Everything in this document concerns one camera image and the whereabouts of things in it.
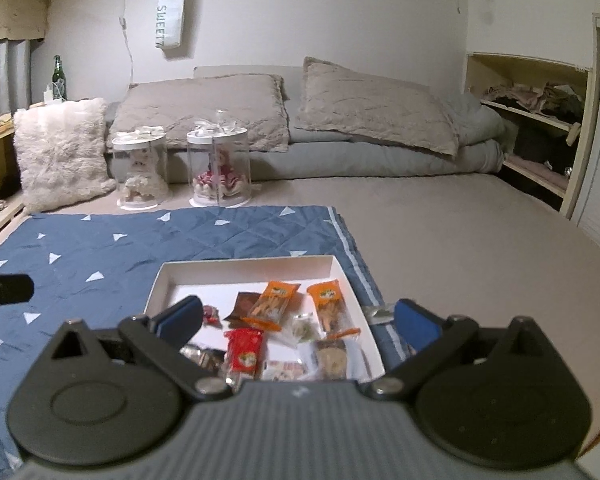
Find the white tote bag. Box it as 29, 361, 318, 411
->
155, 0, 187, 50

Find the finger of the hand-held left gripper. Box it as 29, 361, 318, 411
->
0, 274, 34, 311

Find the small green snack packet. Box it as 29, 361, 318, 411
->
290, 312, 322, 344

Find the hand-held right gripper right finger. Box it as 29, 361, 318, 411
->
370, 298, 556, 401

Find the plump beige pillow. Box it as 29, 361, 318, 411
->
292, 56, 461, 157

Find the green glass bottle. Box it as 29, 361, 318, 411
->
51, 55, 68, 102

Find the grey curtain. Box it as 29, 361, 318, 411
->
0, 40, 31, 118

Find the orange snack packet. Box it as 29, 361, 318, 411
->
242, 281, 301, 332
307, 282, 362, 339

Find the white hanging cable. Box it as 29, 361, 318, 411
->
116, 0, 137, 86

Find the clear round pastry packet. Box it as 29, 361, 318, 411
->
312, 340, 351, 381

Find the white cardboard box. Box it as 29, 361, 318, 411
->
144, 255, 386, 386

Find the fluffy white pillow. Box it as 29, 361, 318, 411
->
12, 97, 117, 213

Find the red doll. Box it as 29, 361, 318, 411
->
192, 152, 246, 196

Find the white doll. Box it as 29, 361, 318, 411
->
122, 152, 163, 201

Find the pile of clothes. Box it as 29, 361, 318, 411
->
482, 80, 588, 121

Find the crumpled white plastic wrapper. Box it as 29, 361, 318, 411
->
365, 305, 397, 324

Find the beige printed valance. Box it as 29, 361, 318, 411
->
0, 0, 48, 43

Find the brown snack packet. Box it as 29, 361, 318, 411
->
223, 291, 261, 322

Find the red snack packet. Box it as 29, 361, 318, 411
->
223, 328, 264, 381

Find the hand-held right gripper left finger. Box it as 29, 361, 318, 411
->
42, 296, 233, 401

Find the recessed wooden wall shelf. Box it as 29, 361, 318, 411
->
464, 52, 596, 218

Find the folded grey duvet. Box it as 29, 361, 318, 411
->
102, 65, 518, 183

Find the clear case with white doll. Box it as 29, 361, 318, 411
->
111, 130, 170, 211

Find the white printed snack packet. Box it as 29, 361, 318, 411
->
262, 360, 308, 382

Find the blue quilted mat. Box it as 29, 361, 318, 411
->
0, 205, 412, 461

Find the dark cake clear packet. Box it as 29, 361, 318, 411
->
182, 342, 226, 376

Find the clear case with red doll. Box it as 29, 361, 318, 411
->
186, 110, 251, 208

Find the flat beige pillow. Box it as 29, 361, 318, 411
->
105, 74, 291, 153

